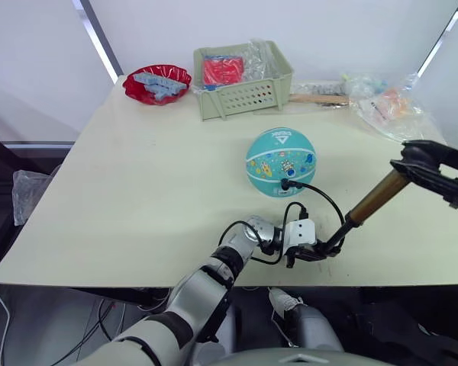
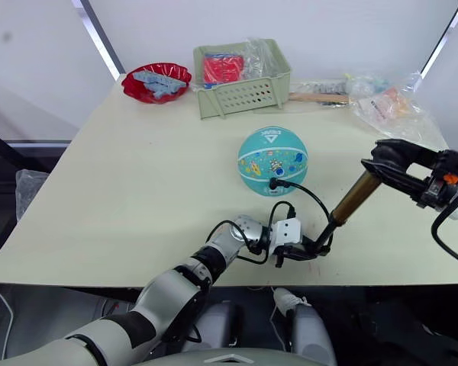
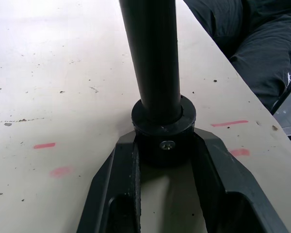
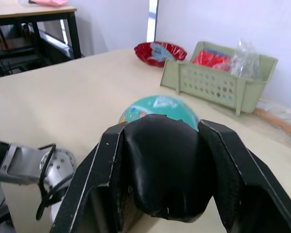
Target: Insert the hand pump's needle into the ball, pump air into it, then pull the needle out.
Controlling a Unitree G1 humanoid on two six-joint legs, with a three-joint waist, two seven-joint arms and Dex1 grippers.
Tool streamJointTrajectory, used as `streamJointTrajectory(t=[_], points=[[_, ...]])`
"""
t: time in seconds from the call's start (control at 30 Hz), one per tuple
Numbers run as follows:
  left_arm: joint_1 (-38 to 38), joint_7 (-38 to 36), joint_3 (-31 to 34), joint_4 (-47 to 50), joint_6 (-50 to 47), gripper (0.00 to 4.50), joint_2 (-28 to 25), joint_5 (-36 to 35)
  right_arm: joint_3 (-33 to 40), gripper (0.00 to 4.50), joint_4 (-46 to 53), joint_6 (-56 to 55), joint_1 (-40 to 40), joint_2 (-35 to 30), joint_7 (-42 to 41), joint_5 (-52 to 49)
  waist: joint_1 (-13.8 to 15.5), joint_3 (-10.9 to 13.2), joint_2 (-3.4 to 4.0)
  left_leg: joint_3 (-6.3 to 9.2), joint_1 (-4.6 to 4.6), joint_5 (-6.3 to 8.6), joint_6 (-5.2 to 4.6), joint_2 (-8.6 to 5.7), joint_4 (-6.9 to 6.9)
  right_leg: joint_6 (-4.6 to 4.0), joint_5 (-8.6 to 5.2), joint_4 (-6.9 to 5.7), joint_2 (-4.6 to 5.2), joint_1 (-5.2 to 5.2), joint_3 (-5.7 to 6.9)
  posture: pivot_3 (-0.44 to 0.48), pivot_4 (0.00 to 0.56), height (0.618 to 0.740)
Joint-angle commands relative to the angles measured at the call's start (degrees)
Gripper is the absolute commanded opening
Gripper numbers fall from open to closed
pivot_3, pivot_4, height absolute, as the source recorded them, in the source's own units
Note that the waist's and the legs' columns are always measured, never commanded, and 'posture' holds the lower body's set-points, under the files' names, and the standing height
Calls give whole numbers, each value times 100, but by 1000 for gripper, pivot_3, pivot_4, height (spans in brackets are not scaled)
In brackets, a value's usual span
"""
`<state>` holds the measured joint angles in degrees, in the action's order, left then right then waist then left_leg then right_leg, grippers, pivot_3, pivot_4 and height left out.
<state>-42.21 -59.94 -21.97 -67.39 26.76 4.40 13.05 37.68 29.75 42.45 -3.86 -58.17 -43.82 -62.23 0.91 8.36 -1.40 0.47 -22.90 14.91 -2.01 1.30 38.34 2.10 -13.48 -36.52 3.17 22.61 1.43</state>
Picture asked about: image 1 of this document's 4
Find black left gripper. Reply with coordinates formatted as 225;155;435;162
285;236;346;269

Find bronze hand pump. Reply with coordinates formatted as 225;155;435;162
323;169;412;257

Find black pump hose with needle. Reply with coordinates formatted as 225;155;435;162
280;178;347;232

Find teal printed ball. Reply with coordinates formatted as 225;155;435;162
245;127;317;198

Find clear bag of colourful items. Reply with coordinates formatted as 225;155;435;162
341;71;438;145

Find silver rounded robot part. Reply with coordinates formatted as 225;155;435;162
288;303;345;354

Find wooden stick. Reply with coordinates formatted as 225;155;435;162
289;93;351;107

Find clear pack of dark parts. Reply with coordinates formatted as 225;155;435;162
292;81;347;97

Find pale green perforated basket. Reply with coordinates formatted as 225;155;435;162
192;40;295;123

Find crumpled clear plastic bag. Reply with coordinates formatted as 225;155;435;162
243;37;280;82

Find red packet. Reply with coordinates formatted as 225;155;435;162
201;54;247;87

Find light blue plastic pieces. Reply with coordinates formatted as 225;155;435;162
133;72;187;103

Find red plastic bowl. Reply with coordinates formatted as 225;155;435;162
122;64;193;107

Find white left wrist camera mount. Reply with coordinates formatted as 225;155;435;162
283;217;317;260

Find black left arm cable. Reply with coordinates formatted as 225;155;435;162
218;201;310;266

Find grey window frame post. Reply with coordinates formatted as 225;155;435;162
417;0;458;77
77;0;124;79

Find black floor cables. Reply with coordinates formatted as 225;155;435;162
59;299;123;366

